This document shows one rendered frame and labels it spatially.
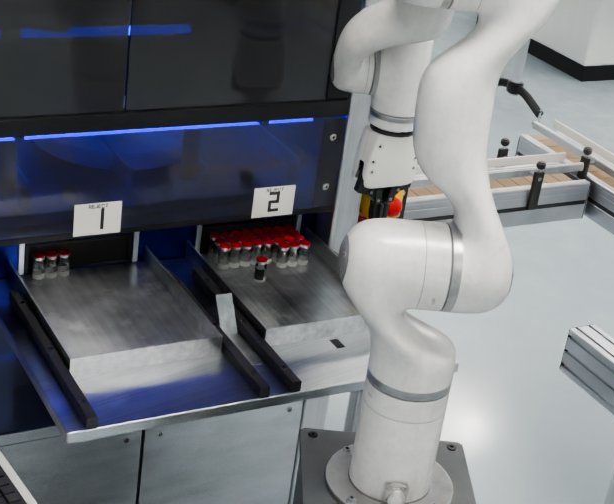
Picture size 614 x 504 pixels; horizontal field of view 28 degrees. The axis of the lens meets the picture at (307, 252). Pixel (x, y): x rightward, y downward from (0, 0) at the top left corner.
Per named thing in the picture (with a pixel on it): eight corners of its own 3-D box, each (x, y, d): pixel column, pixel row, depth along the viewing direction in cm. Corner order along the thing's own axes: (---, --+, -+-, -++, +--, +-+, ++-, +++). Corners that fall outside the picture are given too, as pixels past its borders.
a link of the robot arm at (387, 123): (405, 98, 210) (402, 115, 212) (360, 101, 206) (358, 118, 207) (433, 116, 204) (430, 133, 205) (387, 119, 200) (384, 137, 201)
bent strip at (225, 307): (211, 324, 216) (215, 294, 213) (227, 322, 217) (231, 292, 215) (245, 366, 205) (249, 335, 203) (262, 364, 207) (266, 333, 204)
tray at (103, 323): (7, 277, 221) (8, 260, 220) (145, 261, 234) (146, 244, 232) (69, 378, 195) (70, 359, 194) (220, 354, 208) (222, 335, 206)
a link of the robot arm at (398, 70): (368, 114, 200) (424, 120, 202) (380, 34, 195) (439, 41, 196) (362, 96, 208) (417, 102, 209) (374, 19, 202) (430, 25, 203)
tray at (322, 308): (185, 256, 237) (186, 240, 236) (305, 242, 250) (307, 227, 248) (263, 347, 211) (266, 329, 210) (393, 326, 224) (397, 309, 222)
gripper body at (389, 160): (407, 110, 211) (396, 172, 216) (355, 114, 206) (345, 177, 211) (431, 127, 205) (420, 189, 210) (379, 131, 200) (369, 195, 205)
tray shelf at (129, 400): (-21, 290, 220) (-21, 281, 219) (325, 248, 253) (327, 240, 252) (66, 444, 183) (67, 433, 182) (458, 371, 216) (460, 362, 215)
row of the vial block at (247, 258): (215, 265, 236) (217, 243, 233) (299, 255, 244) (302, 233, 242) (219, 270, 234) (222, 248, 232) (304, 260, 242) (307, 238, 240)
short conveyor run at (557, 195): (327, 253, 255) (338, 182, 248) (292, 221, 267) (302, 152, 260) (586, 221, 288) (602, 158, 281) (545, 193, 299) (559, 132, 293)
